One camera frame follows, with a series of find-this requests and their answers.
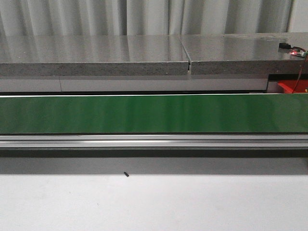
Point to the green conveyor belt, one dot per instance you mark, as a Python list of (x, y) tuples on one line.
[(218, 113)]

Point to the grey stone bench right slab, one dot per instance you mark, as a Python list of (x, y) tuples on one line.
[(243, 53)]

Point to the grey stone bench slab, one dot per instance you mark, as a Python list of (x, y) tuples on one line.
[(243, 53), (92, 56)]

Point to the grey stone bench left slab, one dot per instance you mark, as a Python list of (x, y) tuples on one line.
[(92, 56)]

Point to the red plastic bin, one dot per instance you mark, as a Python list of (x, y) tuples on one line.
[(292, 86)]

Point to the black connector plug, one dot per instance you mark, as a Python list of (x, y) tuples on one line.
[(285, 46)]

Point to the small lit circuit board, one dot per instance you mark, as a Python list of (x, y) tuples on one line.
[(299, 53)]

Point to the grey pleated curtain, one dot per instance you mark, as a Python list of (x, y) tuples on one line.
[(151, 17)]

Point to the aluminium conveyor frame rail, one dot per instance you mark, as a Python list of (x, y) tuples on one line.
[(215, 141)]

